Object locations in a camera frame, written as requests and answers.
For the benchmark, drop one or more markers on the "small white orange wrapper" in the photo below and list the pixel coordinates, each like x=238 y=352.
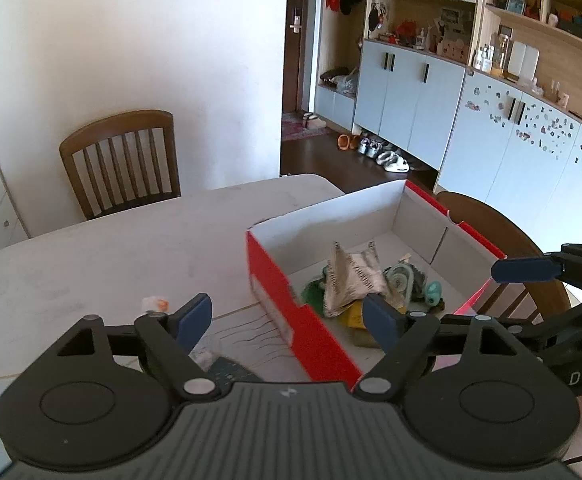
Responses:
x=153 y=304

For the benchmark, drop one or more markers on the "grey sneakers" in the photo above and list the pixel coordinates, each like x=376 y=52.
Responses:
x=371 y=147

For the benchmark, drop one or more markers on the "red cardboard box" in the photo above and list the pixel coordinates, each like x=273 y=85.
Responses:
x=296 y=320

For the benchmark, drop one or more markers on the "low cabinet with stickers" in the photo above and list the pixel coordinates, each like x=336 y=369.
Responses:
x=531 y=160

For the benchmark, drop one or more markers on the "small yellow box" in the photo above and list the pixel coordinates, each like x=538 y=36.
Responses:
x=356 y=313

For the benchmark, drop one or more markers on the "dark brown door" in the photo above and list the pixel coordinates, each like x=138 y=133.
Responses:
x=296 y=70

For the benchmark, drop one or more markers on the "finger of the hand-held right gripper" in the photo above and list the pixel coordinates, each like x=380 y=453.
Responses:
x=521 y=269
x=561 y=322

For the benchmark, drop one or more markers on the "brown wooden chair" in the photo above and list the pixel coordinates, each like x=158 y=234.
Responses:
x=496 y=225
x=116 y=125

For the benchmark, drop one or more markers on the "wooden wall shelf unit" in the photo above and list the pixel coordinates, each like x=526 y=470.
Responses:
x=566 y=35

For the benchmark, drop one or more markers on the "grey-blue tall cabinet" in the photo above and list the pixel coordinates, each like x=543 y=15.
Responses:
x=411 y=90

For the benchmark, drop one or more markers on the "patterned door rug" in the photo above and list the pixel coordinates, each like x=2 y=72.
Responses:
x=298 y=130

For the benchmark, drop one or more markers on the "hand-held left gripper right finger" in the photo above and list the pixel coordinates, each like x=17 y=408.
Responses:
x=378 y=321

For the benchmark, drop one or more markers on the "beige slippers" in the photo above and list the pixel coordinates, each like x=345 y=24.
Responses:
x=313 y=120

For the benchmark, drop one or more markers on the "white shoes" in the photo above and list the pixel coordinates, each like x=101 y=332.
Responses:
x=396 y=162

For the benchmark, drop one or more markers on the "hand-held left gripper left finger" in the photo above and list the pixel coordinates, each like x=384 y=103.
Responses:
x=193 y=321

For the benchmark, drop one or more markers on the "orange shoe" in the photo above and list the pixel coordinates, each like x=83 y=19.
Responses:
x=346 y=142

